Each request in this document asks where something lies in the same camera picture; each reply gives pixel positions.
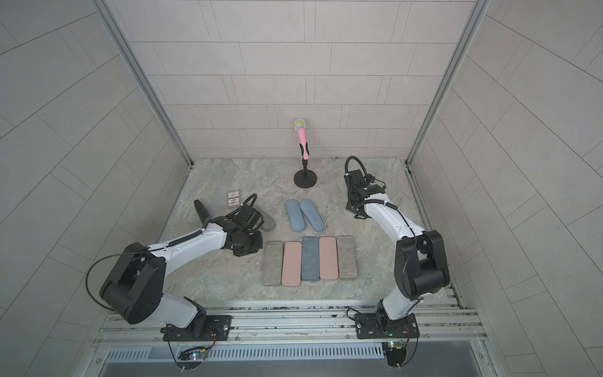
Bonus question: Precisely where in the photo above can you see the brown black glasses case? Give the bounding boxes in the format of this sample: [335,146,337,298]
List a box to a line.
[193,199,211,227]

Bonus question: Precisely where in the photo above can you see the mint case yellow glasses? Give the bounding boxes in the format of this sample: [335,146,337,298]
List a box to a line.
[262,241,284,287]

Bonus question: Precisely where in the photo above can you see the clear case pink glasses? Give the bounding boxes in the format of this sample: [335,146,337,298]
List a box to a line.
[285,199,306,232]

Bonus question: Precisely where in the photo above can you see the blue case beige lining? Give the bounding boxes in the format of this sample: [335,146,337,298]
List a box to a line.
[299,199,326,232]

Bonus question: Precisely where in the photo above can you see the pink grey case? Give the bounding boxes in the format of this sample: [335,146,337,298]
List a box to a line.
[319,237,339,281]

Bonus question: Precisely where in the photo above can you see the beige case with glasses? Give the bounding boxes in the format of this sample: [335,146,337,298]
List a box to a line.
[258,209,276,232]

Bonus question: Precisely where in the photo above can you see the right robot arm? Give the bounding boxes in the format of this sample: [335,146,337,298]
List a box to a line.
[344,156,450,335]

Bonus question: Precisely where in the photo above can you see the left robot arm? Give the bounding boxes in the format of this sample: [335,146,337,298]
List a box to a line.
[91,194,264,341]

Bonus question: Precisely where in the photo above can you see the playing card box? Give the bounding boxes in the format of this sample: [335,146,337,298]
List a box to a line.
[227,190,241,209]

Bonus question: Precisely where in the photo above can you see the pink toy microphone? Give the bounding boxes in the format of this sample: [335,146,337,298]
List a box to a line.
[294,119,309,160]

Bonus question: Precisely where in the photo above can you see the left circuit board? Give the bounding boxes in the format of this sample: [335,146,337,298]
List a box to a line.
[178,347,211,361]

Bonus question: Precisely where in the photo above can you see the circuit board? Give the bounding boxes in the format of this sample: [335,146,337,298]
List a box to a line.
[382,342,408,369]
[178,347,211,361]

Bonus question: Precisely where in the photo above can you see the right circuit board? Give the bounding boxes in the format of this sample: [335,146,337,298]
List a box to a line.
[382,342,408,369]

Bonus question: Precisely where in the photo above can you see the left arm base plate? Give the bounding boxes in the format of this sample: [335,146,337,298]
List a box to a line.
[160,315,233,342]

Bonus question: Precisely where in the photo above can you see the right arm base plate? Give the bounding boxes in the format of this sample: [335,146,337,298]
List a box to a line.
[353,313,420,339]

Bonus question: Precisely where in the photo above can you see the aluminium mounting rail frame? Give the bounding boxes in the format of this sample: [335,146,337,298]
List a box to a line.
[83,298,495,376]

